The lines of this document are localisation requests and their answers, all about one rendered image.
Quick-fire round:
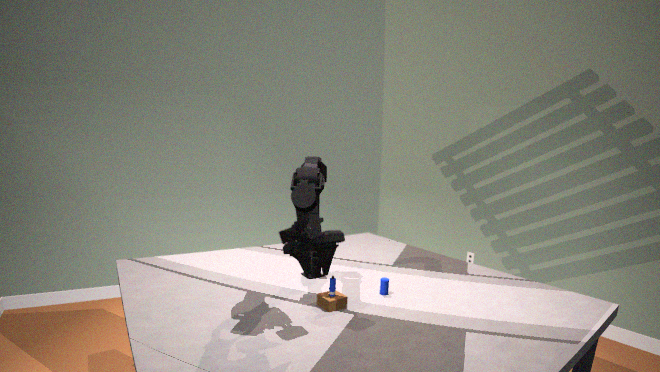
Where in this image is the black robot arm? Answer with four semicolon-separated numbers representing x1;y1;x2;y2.
279;156;327;279

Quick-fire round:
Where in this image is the tan wooden block with recessed socket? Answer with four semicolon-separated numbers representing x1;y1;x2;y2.
316;290;347;312

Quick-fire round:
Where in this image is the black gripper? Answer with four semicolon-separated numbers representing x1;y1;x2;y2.
283;213;345;279

